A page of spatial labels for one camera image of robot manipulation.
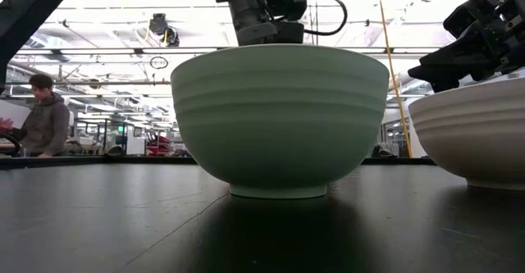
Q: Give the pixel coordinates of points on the person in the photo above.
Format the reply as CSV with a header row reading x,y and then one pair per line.
x,y
47,121

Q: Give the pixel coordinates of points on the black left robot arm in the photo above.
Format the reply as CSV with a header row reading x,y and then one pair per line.
x,y
24,10

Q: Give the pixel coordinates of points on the horizontal metal ceiling rail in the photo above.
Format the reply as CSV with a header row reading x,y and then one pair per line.
x,y
123,51

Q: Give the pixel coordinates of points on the large white ribbed bowl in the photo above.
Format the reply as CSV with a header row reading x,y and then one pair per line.
x,y
476,133

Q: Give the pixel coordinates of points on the white paper sheet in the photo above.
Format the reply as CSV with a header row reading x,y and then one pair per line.
x,y
16,113

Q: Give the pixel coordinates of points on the person's hand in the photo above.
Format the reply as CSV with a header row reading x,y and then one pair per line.
x,y
5,124

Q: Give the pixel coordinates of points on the mint green bowl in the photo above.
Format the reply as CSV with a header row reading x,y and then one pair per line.
x,y
279,121

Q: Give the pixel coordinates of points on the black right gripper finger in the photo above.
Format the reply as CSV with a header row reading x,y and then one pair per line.
x,y
449,85
443,66

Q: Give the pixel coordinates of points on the red cart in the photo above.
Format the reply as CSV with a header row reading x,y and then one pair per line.
x,y
158,146

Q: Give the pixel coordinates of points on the white cabinet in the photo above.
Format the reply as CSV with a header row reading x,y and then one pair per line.
x,y
135,142

